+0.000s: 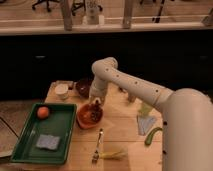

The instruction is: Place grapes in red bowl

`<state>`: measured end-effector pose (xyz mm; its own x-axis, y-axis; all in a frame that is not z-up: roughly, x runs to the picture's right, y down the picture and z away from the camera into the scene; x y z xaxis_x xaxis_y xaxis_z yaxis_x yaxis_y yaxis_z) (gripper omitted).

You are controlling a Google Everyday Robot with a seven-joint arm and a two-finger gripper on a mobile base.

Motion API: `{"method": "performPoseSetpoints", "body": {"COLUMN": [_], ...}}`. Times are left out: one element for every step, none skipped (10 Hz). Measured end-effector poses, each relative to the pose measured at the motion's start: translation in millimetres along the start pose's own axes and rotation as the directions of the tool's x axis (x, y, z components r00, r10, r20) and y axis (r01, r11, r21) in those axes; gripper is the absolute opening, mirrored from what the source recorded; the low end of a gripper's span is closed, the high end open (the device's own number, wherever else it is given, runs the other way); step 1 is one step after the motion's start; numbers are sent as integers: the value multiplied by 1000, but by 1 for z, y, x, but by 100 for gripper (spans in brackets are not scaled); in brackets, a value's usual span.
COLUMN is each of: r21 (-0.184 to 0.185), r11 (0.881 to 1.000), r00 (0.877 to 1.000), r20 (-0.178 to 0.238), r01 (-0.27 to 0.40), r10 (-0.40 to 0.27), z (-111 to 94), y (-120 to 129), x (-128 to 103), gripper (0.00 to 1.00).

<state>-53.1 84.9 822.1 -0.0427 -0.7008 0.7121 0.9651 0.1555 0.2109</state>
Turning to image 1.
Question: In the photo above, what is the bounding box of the green cucumber toy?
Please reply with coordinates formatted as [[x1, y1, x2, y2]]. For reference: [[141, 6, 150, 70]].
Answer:
[[144, 127, 163, 146]]

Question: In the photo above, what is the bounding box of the blue grey sponge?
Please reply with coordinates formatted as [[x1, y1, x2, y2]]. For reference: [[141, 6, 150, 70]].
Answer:
[[36, 134, 60, 150]]

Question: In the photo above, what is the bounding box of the light green cup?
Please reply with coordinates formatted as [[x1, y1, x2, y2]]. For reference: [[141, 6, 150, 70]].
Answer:
[[139, 102, 153, 117]]

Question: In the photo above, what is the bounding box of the green plastic tray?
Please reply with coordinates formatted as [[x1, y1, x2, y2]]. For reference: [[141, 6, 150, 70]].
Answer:
[[11, 103, 77, 165]]

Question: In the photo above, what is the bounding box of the orange fruit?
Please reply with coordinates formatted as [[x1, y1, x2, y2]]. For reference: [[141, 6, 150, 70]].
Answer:
[[37, 106, 50, 119]]

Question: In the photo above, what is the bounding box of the black office chair base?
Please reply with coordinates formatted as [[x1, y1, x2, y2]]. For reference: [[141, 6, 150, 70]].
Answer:
[[31, 0, 60, 13]]

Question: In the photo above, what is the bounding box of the dark purple grapes bunch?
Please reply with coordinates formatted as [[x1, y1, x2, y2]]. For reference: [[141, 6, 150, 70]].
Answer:
[[91, 102, 103, 122]]

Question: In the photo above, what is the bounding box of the silver fork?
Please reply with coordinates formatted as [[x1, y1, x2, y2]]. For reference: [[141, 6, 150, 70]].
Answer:
[[92, 128, 103, 164]]

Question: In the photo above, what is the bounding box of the dark brown bowl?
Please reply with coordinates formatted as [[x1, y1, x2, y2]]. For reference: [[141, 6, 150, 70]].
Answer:
[[75, 78, 92, 99]]

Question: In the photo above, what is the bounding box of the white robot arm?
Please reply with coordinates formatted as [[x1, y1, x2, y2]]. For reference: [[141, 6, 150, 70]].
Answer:
[[89, 57, 213, 171]]

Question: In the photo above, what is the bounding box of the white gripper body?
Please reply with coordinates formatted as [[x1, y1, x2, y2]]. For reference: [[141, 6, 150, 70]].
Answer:
[[89, 80, 107, 106]]

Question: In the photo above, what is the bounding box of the red bowl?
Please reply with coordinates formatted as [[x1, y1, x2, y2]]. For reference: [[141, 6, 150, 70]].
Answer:
[[76, 104, 102, 129]]

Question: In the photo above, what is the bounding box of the blue folded cloth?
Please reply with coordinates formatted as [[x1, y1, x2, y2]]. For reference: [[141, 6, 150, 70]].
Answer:
[[137, 116, 156, 136]]

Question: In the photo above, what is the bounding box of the white cup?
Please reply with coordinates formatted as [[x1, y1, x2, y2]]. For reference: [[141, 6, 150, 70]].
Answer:
[[54, 84, 68, 100]]

